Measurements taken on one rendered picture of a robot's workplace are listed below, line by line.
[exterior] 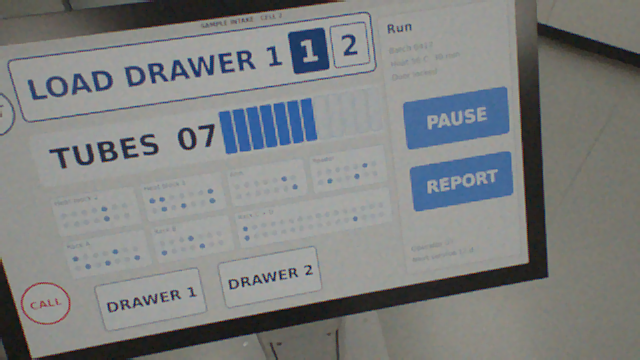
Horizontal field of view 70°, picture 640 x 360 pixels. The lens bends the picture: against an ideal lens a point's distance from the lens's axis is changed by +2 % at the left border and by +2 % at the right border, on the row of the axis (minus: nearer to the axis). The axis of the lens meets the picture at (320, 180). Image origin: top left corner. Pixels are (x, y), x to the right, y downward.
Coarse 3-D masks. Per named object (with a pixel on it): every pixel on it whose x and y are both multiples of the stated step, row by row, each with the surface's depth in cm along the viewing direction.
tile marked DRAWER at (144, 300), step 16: (176, 272) 41; (192, 272) 41; (96, 288) 41; (112, 288) 41; (128, 288) 41; (144, 288) 41; (160, 288) 41; (176, 288) 42; (192, 288) 42; (112, 304) 41; (128, 304) 41; (144, 304) 42; (160, 304) 42; (176, 304) 42; (192, 304) 42; (112, 320) 41; (128, 320) 42; (144, 320) 42; (160, 320) 42
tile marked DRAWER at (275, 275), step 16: (256, 256) 42; (272, 256) 42; (288, 256) 42; (304, 256) 42; (224, 272) 42; (240, 272) 42; (256, 272) 42; (272, 272) 42; (288, 272) 42; (304, 272) 43; (320, 272) 43; (224, 288) 42; (240, 288) 42; (256, 288) 42; (272, 288) 43; (288, 288) 43; (304, 288) 43; (320, 288) 43; (224, 304) 42; (240, 304) 43
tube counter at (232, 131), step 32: (320, 96) 40; (352, 96) 40; (192, 128) 39; (224, 128) 39; (256, 128) 40; (288, 128) 40; (320, 128) 40; (352, 128) 40; (384, 128) 41; (192, 160) 39
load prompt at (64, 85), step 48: (96, 48) 37; (144, 48) 37; (192, 48) 38; (240, 48) 38; (288, 48) 39; (336, 48) 39; (48, 96) 37; (96, 96) 38; (144, 96) 38; (192, 96) 38
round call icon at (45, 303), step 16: (16, 288) 40; (32, 288) 40; (48, 288) 40; (64, 288) 40; (32, 304) 40; (48, 304) 41; (64, 304) 41; (32, 320) 41; (48, 320) 41; (64, 320) 41
